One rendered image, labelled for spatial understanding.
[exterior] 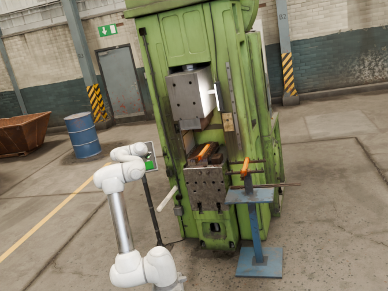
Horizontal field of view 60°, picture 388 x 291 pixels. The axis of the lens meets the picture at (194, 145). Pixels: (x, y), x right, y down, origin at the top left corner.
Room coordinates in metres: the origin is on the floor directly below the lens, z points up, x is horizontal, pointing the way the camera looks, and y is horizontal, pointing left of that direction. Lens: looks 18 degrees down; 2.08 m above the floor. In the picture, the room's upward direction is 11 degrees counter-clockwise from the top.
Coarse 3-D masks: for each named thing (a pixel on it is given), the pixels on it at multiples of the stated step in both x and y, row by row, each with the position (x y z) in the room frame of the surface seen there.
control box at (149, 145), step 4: (148, 144) 3.05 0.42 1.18; (152, 144) 3.05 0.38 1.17; (148, 148) 3.03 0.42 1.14; (152, 148) 3.03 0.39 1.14; (152, 152) 3.01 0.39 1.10; (152, 156) 2.99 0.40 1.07; (144, 160) 2.98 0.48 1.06; (148, 160) 2.98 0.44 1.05; (152, 160) 2.97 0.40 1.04; (156, 164) 2.96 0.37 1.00; (156, 168) 2.93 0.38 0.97; (148, 172) 2.97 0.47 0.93
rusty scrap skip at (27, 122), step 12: (0, 120) 9.32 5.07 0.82; (12, 120) 9.19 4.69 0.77; (24, 120) 9.07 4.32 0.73; (36, 120) 8.33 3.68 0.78; (48, 120) 8.83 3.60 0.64; (0, 132) 8.03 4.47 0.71; (12, 132) 7.96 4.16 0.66; (24, 132) 7.92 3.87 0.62; (36, 132) 8.37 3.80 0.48; (0, 144) 8.23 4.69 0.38; (12, 144) 8.16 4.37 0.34; (24, 144) 8.08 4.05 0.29; (36, 144) 8.40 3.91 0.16; (0, 156) 8.38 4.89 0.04
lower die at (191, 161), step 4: (200, 144) 3.34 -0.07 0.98; (204, 144) 3.29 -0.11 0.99; (200, 148) 3.19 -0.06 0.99; (208, 148) 3.14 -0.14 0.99; (212, 148) 3.11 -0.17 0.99; (196, 152) 3.09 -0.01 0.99; (204, 152) 3.02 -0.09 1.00; (208, 152) 3.02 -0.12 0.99; (192, 156) 3.03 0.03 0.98; (204, 156) 2.93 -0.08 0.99; (188, 160) 2.97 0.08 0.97; (192, 160) 2.96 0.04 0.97; (200, 160) 2.93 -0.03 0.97; (204, 160) 2.91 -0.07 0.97; (188, 164) 2.98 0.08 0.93; (192, 164) 2.96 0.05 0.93; (200, 164) 2.93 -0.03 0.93; (204, 164) 2.92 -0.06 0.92; (208, 164) 2.92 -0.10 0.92
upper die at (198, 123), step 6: (210, 114) 3.20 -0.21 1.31; (180, 120) 2.97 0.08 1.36; (186, 120) 2.95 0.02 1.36; (192, 120) 2.93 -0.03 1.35; (198, 120) 2.91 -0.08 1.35; (204, 120) 3.02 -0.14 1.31; (180, 126) 2.98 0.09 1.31; (186, 126) 2.96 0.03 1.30; (192, 126) 2.93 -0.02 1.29; (198, 126) 2.91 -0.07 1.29
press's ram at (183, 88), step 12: (180, 72) 3.13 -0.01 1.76; (192, 72) 2.93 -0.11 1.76; (204, 72) 3.08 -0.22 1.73; (168, 84) 2.99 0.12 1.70; (180, 84) 2.95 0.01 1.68; (192, 84) 2.91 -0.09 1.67; (204, 84) 3.03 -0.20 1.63; (180, 96) 2.96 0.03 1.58; (192, 96) 2.91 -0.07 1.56; (204, 96) 2.97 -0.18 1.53; (180, 108) 2.96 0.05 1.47; (192, 108) 2.92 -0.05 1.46; (204, 108) 2.92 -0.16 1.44
